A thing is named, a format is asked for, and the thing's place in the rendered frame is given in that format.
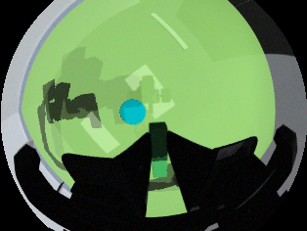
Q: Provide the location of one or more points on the green rectangular post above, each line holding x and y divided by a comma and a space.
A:
160, 154

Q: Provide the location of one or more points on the cyan circle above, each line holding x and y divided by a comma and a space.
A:
133, 111

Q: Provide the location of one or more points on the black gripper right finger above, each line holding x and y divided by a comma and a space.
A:
196, 166

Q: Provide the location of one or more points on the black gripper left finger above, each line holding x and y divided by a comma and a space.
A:
128, 172

